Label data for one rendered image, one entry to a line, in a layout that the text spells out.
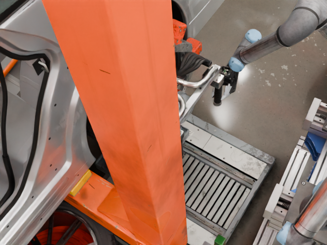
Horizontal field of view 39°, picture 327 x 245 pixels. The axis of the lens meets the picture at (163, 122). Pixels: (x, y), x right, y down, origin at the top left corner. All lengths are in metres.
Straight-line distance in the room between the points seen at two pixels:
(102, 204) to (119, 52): 1.40
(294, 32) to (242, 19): 1.75
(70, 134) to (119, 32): 1.15
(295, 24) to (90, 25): 1.25
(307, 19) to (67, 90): 0.96
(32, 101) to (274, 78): 1.85
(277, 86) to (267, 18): 0.64
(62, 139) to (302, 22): 1.05
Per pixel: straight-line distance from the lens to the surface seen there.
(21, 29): 1.41
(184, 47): 2.13
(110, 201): 2.08
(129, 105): 0.89
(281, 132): 3.07
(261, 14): 3.68
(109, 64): 0.82
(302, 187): 2.01
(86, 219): 2.31
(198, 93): 2.00
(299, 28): 1.90
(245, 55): 2.11
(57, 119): 1.76
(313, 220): 1.52
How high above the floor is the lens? 2.63
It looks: 59 degrees down
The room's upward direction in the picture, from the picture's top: 7 degrees counter-clockwise
